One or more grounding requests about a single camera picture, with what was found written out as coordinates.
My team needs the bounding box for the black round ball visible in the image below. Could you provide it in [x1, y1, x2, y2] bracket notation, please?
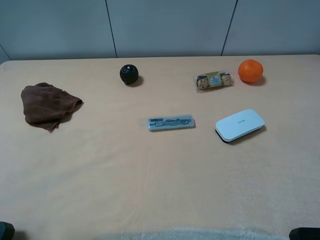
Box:
[119, 64, 139, 85]

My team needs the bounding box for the black object bottom right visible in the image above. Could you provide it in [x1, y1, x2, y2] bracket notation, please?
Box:
[289, 227, 320, 240]

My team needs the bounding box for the black object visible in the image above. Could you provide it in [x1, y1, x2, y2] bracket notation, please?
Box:
[0, 221, 15, 240]
[289, 227, 320, 240]

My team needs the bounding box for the black object bottom left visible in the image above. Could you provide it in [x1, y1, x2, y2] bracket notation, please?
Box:
[0, 221, 15, 240]

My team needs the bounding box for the grey tool kit case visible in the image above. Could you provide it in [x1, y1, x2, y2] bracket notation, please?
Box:
[147, 115, 195, 132]

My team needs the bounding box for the chocolate candy pack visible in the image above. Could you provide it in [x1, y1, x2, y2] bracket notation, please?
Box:
[193, 71, 233, 91]

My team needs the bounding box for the white flat case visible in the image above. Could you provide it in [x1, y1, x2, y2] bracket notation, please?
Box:
[215, 109, 265, 143]

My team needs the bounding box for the orange fruit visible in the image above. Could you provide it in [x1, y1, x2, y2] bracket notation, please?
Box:
[238, 59, 264, 83]

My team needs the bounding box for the brown crumpled cloth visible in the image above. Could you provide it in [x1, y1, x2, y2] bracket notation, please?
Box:
[20, 82, 83, 132]

